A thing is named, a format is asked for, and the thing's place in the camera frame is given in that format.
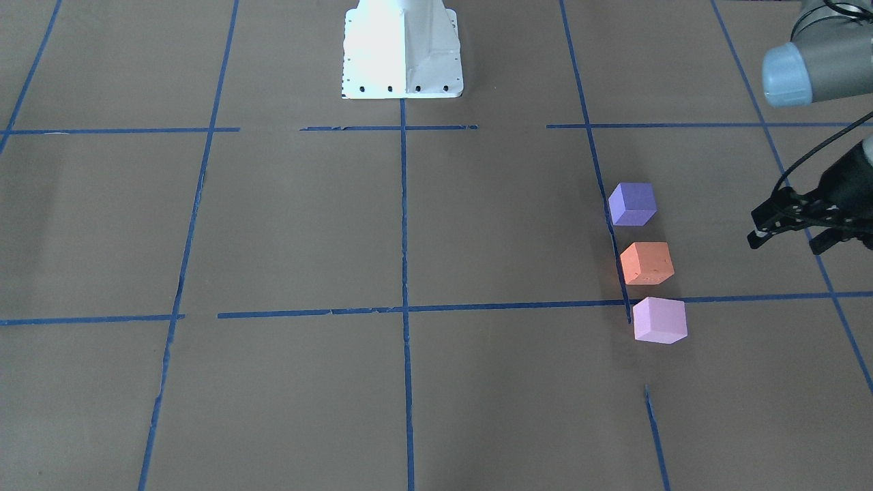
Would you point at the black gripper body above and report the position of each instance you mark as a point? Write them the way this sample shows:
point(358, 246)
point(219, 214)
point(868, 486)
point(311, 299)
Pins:
point(848, 179)

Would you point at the pink foam block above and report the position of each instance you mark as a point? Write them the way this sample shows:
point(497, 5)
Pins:
point(660, 320)

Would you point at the purple foam block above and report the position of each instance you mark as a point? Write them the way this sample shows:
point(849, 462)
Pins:
point(632, 203)

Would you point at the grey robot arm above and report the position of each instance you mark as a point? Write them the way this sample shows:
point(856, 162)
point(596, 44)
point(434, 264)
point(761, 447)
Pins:
point(828, 57)

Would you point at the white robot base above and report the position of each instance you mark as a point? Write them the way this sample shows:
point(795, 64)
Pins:
point(401, 50)

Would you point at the orange foam block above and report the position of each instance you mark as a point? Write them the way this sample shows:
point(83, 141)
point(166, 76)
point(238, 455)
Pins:
point(646, 263)

